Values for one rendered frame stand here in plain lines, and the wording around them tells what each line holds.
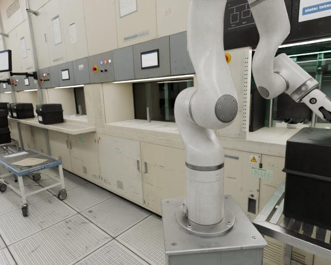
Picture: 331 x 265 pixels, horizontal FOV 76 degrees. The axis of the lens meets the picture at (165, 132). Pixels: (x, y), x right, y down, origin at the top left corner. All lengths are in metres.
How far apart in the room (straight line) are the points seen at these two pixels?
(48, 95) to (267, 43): 3.32
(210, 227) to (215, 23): 0.57
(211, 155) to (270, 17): 0.45
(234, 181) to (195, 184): 0.84
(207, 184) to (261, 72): 0.39
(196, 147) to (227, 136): 0.80
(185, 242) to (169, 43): 1.32
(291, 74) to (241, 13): 0.66
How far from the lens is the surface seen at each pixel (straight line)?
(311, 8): 1.30
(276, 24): 0.78
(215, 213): 0.69
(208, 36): 0.61
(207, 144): 0.62
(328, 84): 2.14
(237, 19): 1.40
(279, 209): 0.87
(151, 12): 1.82
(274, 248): 1.58
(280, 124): 1.82
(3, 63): 3.61
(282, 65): 0.83
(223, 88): 0.56
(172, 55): 1.61
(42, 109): 3.11
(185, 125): 0.66
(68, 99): 3.83
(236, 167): 1.43
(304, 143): 0.73
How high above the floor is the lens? 1.17
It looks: 11 degrees down
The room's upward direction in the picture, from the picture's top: 2 degrees counter-clockwise
